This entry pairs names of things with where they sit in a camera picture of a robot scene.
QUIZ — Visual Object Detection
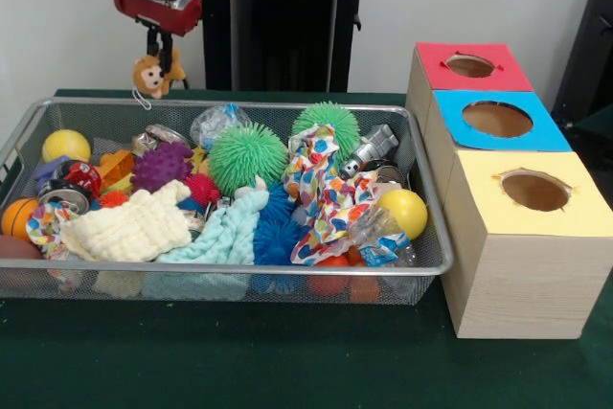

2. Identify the purple spiky ball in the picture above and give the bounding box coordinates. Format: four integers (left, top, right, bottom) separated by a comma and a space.
130, 140, 194, 193

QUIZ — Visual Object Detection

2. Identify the green-covered side table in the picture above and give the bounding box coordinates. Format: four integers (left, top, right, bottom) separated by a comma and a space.
572, 104, 613, 142

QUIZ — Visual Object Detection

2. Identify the small orange basketball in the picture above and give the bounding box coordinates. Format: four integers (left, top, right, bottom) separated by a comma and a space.
0, 197, 40, 241

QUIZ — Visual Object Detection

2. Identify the polka dot cloth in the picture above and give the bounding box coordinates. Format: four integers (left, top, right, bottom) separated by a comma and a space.
281, 124, 384, 266

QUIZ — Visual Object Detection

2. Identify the small yellow ball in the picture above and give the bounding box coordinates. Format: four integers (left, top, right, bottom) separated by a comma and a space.
41, 128, 92, 165

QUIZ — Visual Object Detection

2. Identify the large yellow ball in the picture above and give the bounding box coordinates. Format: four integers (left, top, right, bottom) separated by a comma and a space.
377, 188, 429, 240

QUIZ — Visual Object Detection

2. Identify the silver mesh bin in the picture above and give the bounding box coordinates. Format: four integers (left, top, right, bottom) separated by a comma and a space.
0, 98, 455, 306

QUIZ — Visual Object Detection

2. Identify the black stand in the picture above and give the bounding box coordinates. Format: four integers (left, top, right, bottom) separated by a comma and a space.
550, 0, 613, 118

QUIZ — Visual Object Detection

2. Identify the brown monkey plush toy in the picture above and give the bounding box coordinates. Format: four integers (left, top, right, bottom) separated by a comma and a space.
131, 48, 187, 111

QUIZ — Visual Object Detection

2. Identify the wooden box with three holes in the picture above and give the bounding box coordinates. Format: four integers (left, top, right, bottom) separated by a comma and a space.
405, 41, 613, 340

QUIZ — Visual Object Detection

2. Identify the blue spiky ball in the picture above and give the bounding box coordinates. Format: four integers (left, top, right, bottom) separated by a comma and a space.
252, 181, 307, 266

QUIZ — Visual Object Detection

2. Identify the light teal knitted cloth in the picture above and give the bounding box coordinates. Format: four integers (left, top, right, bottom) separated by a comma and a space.
155, 177, 270, 265

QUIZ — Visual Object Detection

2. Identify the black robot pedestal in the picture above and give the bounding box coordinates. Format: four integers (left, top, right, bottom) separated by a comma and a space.
191, 0, 387, 93

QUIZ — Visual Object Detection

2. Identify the dark green tablecloth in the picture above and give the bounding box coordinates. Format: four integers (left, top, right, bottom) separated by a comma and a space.
0, 87, 613, 409

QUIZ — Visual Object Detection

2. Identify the cream knitted cloth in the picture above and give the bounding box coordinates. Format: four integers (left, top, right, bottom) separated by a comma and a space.
59, 179, 193, 264

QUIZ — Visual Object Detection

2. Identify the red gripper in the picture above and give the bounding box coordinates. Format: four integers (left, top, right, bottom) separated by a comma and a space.
112, 0, 204, 79

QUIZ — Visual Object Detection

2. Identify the large green spiky ball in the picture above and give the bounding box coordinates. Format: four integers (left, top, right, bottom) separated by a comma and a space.
208, 124, 288, 197
291, 101, 361, 156

